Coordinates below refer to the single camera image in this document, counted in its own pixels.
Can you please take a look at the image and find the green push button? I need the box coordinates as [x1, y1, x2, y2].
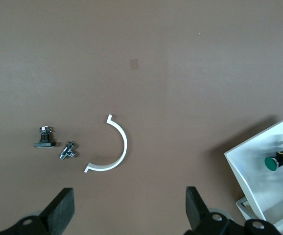
[264, 149, 283, 171]

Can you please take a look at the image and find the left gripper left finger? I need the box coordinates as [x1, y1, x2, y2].
[0, 188, 75, 235]

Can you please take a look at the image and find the chrome pipe fitting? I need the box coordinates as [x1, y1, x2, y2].
[59, 141, 79, 161]

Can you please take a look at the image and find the white semicircular plastic bracket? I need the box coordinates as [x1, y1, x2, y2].
[83, 114, 128, 173]

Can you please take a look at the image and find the black switch component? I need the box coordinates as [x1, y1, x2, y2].
[33, 126, 57, 149]

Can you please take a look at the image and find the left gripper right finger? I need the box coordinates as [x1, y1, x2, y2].
[185, 186, 233, 235]

